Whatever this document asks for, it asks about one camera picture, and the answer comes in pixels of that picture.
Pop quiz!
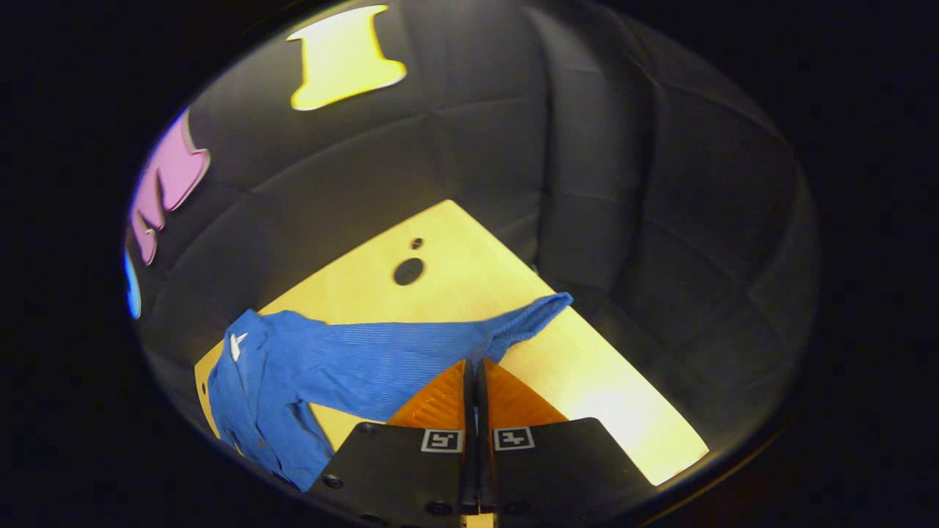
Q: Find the black backdrop cloth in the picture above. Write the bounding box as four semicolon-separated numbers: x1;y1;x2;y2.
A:
123;0;821;507

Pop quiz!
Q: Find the blue button-up shirt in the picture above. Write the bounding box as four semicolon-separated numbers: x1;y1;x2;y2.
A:
208;292;574;492

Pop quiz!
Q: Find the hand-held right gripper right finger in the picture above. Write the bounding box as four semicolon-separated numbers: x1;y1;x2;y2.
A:
477;358;654;526

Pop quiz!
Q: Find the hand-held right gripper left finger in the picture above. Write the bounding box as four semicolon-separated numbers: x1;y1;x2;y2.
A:
307;359;478;528

